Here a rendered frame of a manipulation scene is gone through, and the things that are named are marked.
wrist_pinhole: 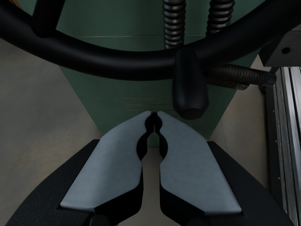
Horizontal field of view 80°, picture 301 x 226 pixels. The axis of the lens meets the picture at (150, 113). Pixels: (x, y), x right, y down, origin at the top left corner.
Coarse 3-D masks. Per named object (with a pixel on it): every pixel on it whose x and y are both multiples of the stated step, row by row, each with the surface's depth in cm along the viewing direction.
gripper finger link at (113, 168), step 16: (144, 112) 12; (128, 128) 11; (144, 128) 10; (112, 144) 9; (128, 144) 9; (144, 144) 10; (96, 160) 8; (112, 160) 8; (128, 160) 8; (80, 176) 7; (96, 176) 7; (112, 176) 7; (128, 176) 7; (80, 192) 7; (96, 192) 7; (112, 192) 7; (128, 192) 7; (64, 208) 6; (80, 208) 6; (96, 208) 6; (112, 208) 7; (128, 208) 7; (112, 224) 7
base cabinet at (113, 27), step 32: (32, 0) 30; (96, 0) 29; (128, 0) 29; (160, 0) 29; (192, 0) 29; (256, 0) 29; (64, 32) 34; (96, 32) 34; (128, 32) 34; (160, 32) 34; (192, 32) 34; (96, 96) 51; (128, 96) 51; (160, 96) 50; (224, 96) 50
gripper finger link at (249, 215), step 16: (208, 144) 9; (224, 160) 8; (224, 176) 7; (240, 176) 7; (240, 192) 7; (256, 192) 7; (256, 208) 6; (272, 208) 6; (208, 224) 6; (224, 224) 6; (240, 224) 6; (256, 224) 6; (272, 224) 6; (288, 224) 6
